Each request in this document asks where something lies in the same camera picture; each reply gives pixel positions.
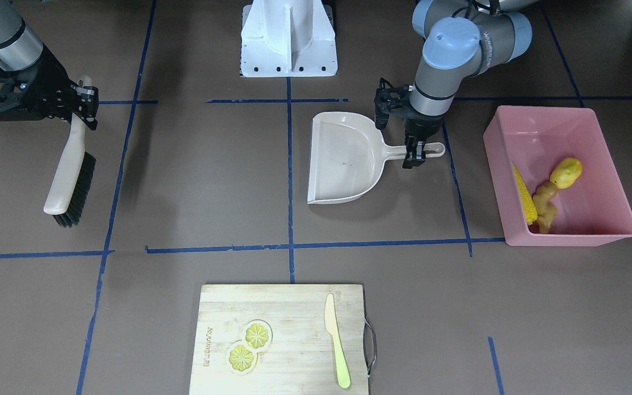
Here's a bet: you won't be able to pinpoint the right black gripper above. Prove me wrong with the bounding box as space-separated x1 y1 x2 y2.
0 47 99 131

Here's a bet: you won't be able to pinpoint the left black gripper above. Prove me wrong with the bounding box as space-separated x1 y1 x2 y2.
374 77 442 170

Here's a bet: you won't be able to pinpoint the beige hand brush black bristles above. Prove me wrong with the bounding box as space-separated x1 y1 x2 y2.
43 75 99 228

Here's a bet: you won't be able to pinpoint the yellow corn cob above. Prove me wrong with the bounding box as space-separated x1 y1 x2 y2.
512 165 538 225

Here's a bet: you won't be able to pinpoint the tan ginger root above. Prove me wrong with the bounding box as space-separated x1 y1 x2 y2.
532 180 558 234

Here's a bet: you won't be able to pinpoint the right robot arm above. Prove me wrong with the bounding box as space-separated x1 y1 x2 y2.
0 1 99 130

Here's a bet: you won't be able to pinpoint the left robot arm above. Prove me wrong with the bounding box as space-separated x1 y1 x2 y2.
374 1 533 168

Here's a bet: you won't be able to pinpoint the pink plastic bin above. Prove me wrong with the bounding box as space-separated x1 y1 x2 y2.
483 105 632 246

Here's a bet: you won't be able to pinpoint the yellow plastic knife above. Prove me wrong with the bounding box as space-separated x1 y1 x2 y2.
324 293 351 388

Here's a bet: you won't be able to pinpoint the bamboo cutting board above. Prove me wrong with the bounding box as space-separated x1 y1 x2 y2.
188 284 371 394

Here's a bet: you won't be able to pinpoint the lemon slice upper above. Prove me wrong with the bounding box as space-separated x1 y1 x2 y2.
242 319 273 353

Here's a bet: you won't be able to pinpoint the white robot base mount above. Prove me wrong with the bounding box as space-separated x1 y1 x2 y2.
239 1 338 78

